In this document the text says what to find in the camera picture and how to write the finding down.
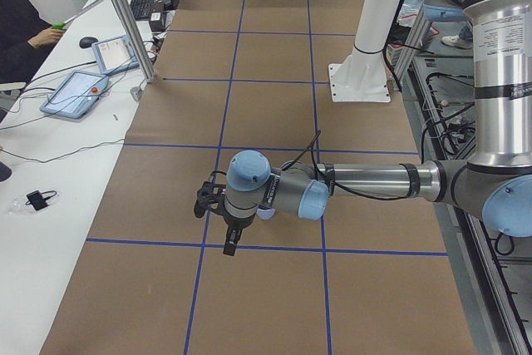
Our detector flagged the blue plastic cup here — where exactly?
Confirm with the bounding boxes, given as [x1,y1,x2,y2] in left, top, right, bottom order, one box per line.
[257,207,276,220]

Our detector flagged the black keyboard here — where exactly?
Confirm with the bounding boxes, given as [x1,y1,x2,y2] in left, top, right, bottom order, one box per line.
[130,0,153,21]

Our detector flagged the aluminium frame post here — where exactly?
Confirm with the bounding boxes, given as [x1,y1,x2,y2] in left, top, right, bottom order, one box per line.
[111,0,155,83]

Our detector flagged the small black device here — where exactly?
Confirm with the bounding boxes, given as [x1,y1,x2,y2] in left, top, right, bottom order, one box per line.
[26,190,57,211]

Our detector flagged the seated person in black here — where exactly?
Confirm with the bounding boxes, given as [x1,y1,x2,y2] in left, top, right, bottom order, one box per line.
[1,0,65,83]

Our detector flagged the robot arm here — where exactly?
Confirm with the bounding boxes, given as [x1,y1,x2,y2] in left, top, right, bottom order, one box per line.
[219,0,531,255]

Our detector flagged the teach pendant with paper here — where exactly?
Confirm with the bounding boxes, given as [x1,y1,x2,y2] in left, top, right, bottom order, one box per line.
[91,35,139,76]

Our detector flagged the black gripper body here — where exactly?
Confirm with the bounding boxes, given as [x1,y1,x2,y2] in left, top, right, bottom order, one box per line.
[224,217,252,242]

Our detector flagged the white camera stand pillar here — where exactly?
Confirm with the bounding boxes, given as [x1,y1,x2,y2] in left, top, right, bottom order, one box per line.
[328,0,401,103]

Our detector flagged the teach pendant with screen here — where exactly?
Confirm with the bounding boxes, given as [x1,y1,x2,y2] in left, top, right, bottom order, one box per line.
[40,71,109,120]

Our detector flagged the black computer mouse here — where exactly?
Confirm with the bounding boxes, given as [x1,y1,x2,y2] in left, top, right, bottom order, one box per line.
[79,37,98,49]

